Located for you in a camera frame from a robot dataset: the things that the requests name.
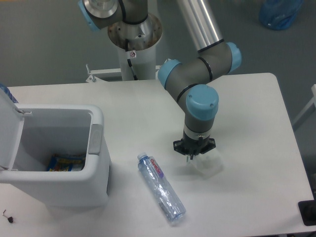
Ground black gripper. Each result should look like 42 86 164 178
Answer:
173 133 216 156

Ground clear plastic water bottle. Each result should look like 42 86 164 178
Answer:
137 153 186 223

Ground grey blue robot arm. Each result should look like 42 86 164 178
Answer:
78 0 241 158

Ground white trash can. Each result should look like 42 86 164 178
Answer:
0 104 111 207

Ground white trash can lid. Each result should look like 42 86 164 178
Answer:
0 90 31 170

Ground black device at edge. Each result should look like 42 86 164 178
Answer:
298 200 316 226

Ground blue yellow snack packet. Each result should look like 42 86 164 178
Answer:
46 154 86 172

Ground blue plastic bag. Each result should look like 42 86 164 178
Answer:
258 0 304 31

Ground small black key fob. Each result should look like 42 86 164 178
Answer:
8 217 15 223

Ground blue patterned item behind lid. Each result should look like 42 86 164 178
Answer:
0 83 18 103

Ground black pedestal cable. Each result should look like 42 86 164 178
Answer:
124 38 138 81

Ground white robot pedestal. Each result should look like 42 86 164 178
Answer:
108 13 162 68

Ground white frame at right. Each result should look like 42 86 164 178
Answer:
292 84 316 131

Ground white pedestal foot bracket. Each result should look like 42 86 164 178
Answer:
85 58 162 82

